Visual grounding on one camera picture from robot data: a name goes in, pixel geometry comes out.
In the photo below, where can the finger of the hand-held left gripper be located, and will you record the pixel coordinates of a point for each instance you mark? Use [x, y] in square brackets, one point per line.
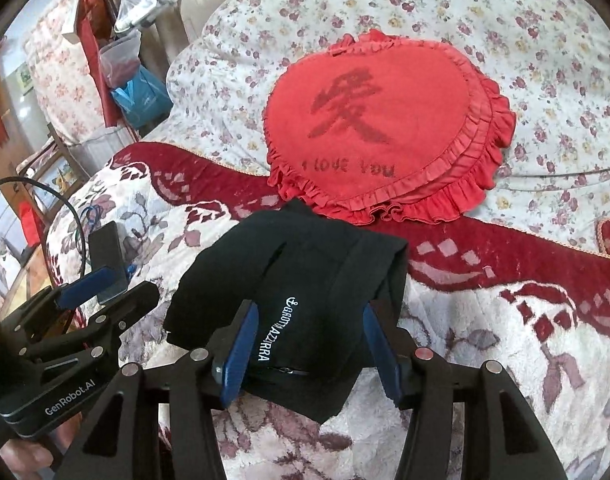
[120, 310]
[85, 285]

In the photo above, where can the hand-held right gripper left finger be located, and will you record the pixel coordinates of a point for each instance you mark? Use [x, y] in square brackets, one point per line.
[235, 360]

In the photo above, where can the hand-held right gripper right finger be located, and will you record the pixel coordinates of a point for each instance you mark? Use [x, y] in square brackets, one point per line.
[385, 355]

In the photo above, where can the black pants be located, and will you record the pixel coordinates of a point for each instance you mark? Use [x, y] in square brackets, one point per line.
[315, 260]

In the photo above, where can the person's left hand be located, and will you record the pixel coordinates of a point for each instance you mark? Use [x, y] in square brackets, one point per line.
[20, 462]

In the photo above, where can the black smartphone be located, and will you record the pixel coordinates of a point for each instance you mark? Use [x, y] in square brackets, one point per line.
[107, 260]

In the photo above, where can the red and white plush blanket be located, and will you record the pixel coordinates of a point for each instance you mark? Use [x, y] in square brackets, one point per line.
[485, 360]

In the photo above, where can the brown wooden furniture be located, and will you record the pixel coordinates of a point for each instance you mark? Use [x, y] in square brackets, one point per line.
[40, 170]

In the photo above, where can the blue bag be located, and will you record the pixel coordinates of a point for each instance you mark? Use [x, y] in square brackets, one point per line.
[140, 95]

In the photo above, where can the pink floral bedding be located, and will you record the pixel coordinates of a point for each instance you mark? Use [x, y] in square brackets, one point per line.
[55, 70]

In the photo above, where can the clear plastic bag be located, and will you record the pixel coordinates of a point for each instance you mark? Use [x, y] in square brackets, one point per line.
[120, 60]

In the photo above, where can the red heart-shaped ruffled pillow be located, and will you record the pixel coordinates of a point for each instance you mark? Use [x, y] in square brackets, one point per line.
[385, 110]

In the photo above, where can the red hanging cloth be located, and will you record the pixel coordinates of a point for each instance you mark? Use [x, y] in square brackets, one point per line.
[92, 25]

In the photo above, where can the white floral quilt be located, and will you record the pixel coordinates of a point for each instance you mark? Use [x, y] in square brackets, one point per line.
[535, 60]

